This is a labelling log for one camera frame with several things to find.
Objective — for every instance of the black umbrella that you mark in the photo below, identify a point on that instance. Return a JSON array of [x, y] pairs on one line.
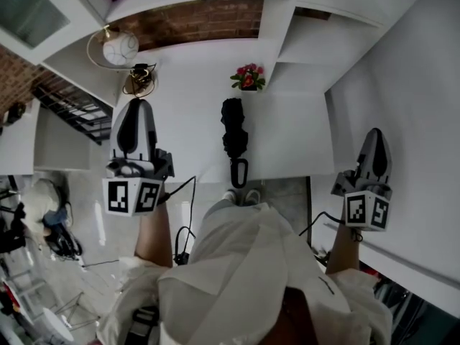
[[233, 120]]

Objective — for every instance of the person's left forearm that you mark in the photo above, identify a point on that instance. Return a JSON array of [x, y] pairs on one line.
[[154, 235]]

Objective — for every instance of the white tall cabinet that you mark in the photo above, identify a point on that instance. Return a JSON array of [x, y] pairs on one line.
[[413, 120]]

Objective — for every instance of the person's white left shoe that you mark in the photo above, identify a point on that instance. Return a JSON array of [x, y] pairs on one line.
[[229, 196]]

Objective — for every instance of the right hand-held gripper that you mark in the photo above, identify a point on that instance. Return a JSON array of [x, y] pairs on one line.
[[359, 207]]

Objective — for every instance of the person's white right shoe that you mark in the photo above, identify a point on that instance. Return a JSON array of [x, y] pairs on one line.
[[252, 195]]

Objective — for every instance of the white wall shelf unit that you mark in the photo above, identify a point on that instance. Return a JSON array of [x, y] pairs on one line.
[[287, 41]]

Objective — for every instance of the person's right forearm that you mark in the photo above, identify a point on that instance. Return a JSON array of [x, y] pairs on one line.
[[343, 250]]

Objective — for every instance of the white table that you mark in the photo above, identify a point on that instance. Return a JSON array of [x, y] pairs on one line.
[[187, 138]]

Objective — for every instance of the person's white shoe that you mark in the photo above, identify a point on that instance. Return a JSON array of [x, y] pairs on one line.
[[252, 195], [229, 196]]

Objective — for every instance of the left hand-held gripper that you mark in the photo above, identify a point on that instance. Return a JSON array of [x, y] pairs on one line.
[[118, 196]]

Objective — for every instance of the pink potted flowers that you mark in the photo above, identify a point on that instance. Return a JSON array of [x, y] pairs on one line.
[[248, 77]]

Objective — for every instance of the small dark ornament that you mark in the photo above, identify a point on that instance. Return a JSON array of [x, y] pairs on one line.
[[16, 113]]

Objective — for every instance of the person's white shirt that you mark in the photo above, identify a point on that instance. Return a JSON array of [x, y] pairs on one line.
[[244, 264]]

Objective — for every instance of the white round stool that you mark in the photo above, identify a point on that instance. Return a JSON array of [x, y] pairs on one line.
[[57, 325]]

